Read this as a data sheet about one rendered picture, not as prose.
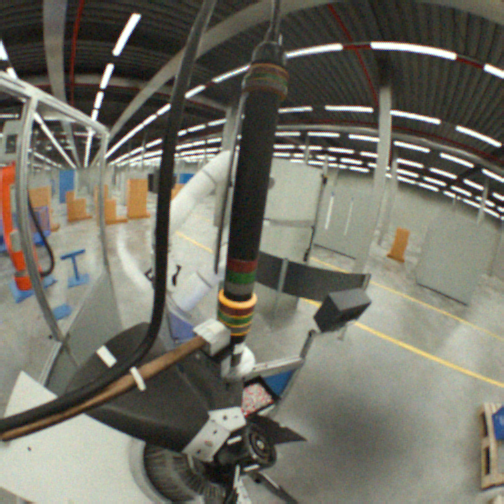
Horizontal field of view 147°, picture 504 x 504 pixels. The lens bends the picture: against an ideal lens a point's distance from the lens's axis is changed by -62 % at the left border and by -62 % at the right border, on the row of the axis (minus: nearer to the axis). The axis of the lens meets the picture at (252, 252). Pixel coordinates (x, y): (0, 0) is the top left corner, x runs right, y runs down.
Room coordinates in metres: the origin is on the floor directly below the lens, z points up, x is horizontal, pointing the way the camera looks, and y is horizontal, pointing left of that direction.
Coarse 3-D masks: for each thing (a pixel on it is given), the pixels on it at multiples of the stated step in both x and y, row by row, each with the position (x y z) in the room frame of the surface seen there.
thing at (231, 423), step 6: (228, 408) 0.22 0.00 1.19; (234, 408) 0.23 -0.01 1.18; (210, 414) 0.20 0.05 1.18; (216, 414) 0.20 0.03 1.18; (222, 414) 0.20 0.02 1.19; (228, 414) 0.20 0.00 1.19; (234, 414) 0.21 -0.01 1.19; (240, 414) 0.21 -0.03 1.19; (216, 420) 0.18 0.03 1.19; (222, 420) 0.18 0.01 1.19; (228, 420) 0.19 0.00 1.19; (234, 420) 0.19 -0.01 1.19; (240, 420) 0.19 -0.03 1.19; (222, 426) 0.17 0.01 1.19; (228, 426) 0.17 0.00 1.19; (234, 426) 0.17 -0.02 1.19
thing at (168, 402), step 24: (120, 336) 0.19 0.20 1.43; (96, 360) 0.13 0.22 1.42; (120, 360) 0.15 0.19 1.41; (144, 360) 0.18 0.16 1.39; (72, 384) 0.07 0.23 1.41; (144, 384) 0.14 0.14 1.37; (168, 384) 0.17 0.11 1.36; (96, 408) 0.06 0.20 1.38; (120, 408) 0.09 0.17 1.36; (144, 408) 0.11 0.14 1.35; (168, 408) 0.13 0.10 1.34; (192, 408) 0.15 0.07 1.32; (144, 432) 0.07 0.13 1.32; (168, 432) 0.09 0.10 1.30; (192, 432) 0.11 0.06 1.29
